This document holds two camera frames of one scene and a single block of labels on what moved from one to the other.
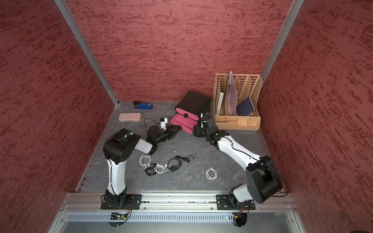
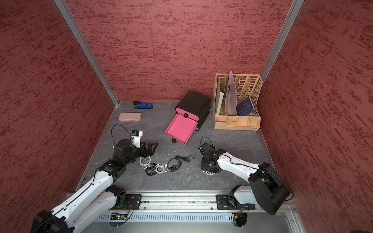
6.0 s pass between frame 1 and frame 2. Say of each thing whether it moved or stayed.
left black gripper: moved
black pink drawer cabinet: moved
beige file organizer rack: stayed
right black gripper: moved
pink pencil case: stayed
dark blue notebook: stayed
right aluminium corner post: stayed
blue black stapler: stayed
